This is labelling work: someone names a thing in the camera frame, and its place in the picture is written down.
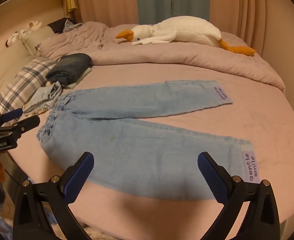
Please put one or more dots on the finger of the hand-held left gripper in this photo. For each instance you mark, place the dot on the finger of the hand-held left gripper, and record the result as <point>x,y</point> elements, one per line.
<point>26,124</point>
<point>13,113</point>

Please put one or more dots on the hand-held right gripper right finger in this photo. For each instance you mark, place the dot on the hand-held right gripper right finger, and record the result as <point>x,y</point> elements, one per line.
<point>212,177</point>

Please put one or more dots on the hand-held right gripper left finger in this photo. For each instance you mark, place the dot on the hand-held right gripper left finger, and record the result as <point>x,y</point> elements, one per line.
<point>79,177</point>

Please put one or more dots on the light blue denim pants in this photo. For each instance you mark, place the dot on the light blue denim pants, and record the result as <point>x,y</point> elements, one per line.
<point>137,155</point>

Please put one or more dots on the crumpled light blue garment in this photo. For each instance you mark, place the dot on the crumpled light blue garment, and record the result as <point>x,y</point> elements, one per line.
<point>44,95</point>

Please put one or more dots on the plaid pillow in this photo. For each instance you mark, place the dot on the plaid pillow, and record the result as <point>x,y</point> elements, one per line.
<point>24,80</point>

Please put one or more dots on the beige pillow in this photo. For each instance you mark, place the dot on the beige pillow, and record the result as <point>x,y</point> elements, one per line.
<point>4,62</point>

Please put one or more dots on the folded dark jeans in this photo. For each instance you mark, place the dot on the folded dark jeans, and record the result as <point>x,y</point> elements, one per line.
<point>69,65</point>

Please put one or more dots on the folded pale green cloth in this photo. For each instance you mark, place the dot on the folded pale green cloth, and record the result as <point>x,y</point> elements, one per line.
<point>83,76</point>

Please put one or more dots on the grey-green pillow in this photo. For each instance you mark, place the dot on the grey-green pillow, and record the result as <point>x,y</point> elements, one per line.
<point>36,40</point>

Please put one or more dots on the small white plush toy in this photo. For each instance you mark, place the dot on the small white plush toy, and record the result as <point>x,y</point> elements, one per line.
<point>31,26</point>

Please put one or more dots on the dark clothes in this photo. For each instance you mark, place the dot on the dark clothes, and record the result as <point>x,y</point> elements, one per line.
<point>59,25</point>

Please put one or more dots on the blue plaid shirt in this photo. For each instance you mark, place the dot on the blue plaid shirt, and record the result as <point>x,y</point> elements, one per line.
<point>70,27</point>

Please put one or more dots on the lilac quilted duvet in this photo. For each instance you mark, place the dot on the lilac quilted duvet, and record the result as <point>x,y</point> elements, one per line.
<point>162,55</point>

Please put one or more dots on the pink curtain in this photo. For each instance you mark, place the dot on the pink curtain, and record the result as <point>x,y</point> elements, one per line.
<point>244,10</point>
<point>104,0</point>

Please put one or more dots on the white goose plush toy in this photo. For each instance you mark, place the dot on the white goose plush toy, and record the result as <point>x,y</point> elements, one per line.
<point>187,30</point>

